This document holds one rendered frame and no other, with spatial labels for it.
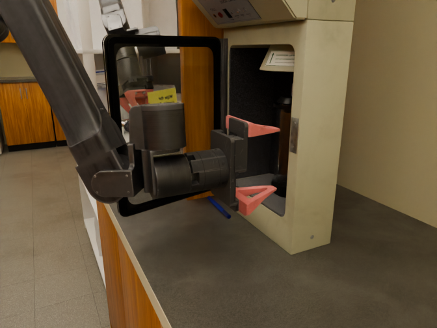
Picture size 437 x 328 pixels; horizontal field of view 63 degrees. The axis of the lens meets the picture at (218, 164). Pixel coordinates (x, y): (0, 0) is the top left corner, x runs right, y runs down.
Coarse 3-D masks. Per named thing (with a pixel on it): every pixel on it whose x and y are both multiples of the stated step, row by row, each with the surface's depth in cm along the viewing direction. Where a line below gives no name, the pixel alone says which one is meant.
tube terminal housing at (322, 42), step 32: (320, 0) 63; (352, 0) 66; (224, 32) 90; (256, 32) 77; (288, 32) 68; (320, 32) 65; (320, 64) 67; (320, 96) 69; (320, 128) 71; (288, 160) 73; (320, 160) 74; (288, 192) 75; (320, 192) 76; (256, 224) 89; (288, 224) 76; (320, 224) 79
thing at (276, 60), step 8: (272, 48) 78; (280, 48) 76; (288, 48) 75; (272, 56) 77; (280, 56) 76; (288, 56) 75; (264, 64) 80; (272, 64) 77; (280, 64) 75; (288, 64) 74
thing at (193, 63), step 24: (120, 48) 73; (144, 48) 77; (168, 48) 80; (192, 48) 85; (120, 72) 74; (144, 72) 78; (168, 72) 82; (192, 72) 86; (120, 96) 76; (144, 96) 79; (168, 96) 83; (192, 96) 88; (192, 120) 89; (192, 144) 91
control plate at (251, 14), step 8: (200, 0) 81; (208, 0) 78; (216, 0) 76; (224, 0) 73; (232, 0) 71; (240, 0) 69; (208, 8) 82; (216, 8) 79; (224, 8) 76; (232, 8) 74; (240, 8) 72; (248, 8) 70; (224, 16) 80; (232, 16) 77; (240, 16) 75; (248, 16) 72; (256, 16) 70
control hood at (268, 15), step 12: (192, 0) 84; (252, 0) 66; (264, 0) 64; (276, 0) 61; (288, 0) 60; (300, 0) 61; (204, 12) 85; (264, 12) 67; (276, 12) 64; (288, 12) 62; (300, 12) 62; (216, 24) 86; (228, 24) 82; (240, 24) 78; (252, 24) 75
